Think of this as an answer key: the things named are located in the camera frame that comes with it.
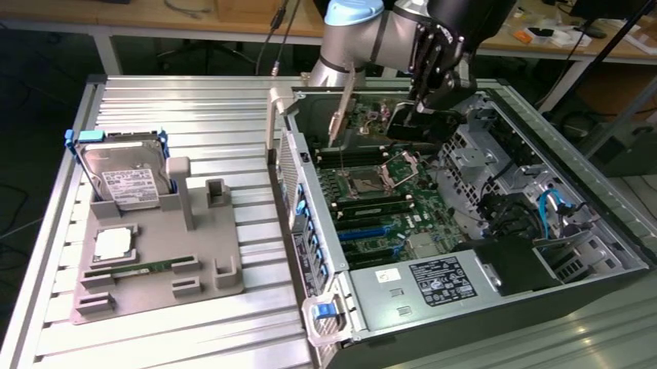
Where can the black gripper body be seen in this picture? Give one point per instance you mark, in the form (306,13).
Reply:
(472,19)

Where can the black Nvidia graphics card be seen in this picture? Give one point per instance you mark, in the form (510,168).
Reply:
(369,119)

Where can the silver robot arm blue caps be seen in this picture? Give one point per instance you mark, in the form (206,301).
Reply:
(354,42)

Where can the small orange white item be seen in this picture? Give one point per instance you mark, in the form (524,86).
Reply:
(522,36)

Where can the white tray with black part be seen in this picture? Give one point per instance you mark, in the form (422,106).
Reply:
(563,38)

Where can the metal disk bay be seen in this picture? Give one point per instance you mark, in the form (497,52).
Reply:
(477,161)

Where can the metal socket cover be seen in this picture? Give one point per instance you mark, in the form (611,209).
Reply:
(402,169)

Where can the black RAM slot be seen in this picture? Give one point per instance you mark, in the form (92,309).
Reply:
(360,153)
(352,161)

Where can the black slanted pole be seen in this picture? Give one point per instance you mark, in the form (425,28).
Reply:
(615,38)

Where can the black monitor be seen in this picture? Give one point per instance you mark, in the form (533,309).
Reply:
(616,7)

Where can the thin metal locking lever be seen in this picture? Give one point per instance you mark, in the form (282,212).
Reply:
(342,163)

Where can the CPU socket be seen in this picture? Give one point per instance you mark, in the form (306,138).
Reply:
(366,184)

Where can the green motherboard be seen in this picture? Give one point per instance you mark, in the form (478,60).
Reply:
(432,207)

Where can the black RAM stick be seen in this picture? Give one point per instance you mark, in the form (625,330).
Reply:
(372,211)

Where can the silver chipset heat sink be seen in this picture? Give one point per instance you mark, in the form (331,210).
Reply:
(426,246)

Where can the blue expansion slot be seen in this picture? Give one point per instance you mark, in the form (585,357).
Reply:
(365,232)

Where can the black plastic cover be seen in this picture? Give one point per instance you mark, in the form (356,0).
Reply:
(513,265)

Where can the black expansion slot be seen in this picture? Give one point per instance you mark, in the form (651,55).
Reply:
(369,259)

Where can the grey power supply with label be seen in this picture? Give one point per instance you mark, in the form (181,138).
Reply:
(390,303)

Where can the blue case latch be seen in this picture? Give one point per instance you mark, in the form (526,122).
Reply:
(323,310)

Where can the black open PC case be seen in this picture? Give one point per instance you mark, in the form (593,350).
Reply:
(488,338)

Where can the hard disk in blue carrier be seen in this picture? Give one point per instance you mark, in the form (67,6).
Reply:
(123,173)

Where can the grey plastic parts rack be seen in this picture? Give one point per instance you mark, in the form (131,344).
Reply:
(154,238)

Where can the silver CPU chip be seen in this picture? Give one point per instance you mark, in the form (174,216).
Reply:
(115,244)

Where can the green RAM stick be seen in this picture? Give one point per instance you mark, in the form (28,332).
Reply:
(139,267)

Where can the wooden desk grey frame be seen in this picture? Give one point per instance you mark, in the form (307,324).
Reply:
(544,50)
(154,19)

